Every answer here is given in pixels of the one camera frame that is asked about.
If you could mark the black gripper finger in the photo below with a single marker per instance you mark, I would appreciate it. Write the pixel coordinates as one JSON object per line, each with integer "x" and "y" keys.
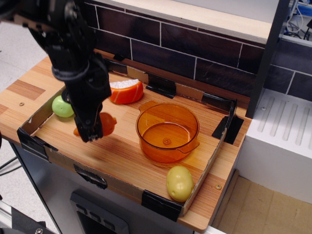
{"x": 89, "y": 130}

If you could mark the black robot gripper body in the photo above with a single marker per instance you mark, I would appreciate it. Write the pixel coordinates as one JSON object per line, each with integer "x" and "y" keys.
{"x": 87, "y": 83}

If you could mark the orange toy carrot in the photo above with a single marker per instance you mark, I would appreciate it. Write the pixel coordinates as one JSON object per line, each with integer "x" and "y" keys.
{"x": 107, "y": 123}

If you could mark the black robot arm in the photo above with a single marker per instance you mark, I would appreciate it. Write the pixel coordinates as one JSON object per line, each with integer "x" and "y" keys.
{"x": 61, "y": 30}

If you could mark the cardboard fence with black tape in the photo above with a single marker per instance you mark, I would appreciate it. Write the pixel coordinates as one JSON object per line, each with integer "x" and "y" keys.
{"x": 117, "y": 163}

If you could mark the transparent orange plastic pot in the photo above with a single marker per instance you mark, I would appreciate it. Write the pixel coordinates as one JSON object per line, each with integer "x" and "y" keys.
{"x": 167, "y": 132}

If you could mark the green toy apple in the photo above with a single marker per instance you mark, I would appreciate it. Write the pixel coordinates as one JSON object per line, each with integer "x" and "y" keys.
{"x": 62, "y": 108}

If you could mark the salmon sushi toy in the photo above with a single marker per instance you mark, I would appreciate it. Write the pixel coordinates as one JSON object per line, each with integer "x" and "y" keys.
{"x": 127, "y": 91}

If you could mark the grey oven control panel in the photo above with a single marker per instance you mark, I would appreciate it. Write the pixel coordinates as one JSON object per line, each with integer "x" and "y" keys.
{"x": 94, "y": 219}

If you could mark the yellow toy potato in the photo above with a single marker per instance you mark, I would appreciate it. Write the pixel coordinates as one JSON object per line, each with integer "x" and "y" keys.
{"x": 179, "y": 183}

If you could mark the light wooden shelf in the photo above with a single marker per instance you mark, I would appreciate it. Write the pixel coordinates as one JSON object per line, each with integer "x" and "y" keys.
{"x": 195, "y": 16}

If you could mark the white toy sink drainboard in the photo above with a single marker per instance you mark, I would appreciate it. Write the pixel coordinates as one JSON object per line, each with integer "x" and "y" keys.
{"x": 277, "y": 149}

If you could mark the dark grey vertical post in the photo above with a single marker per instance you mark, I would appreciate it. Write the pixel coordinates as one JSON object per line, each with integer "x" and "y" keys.
{"x": 280, "y": 17}

